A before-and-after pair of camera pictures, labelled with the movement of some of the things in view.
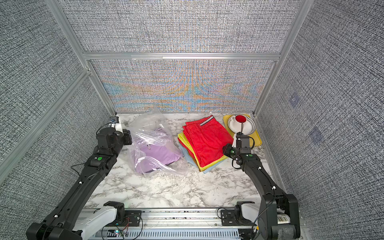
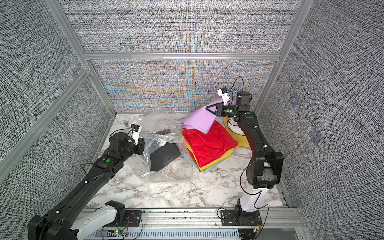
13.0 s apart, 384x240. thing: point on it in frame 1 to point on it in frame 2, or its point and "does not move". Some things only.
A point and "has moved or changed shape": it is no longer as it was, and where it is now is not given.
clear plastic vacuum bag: (152, 147) has moved or changed shape
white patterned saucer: (247, 128) does not move
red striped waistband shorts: (207, 137) does not move
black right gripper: (226, 151) to (221, 109)
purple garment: (153, 151) to (200, 118)
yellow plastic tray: (231, 133) does not move
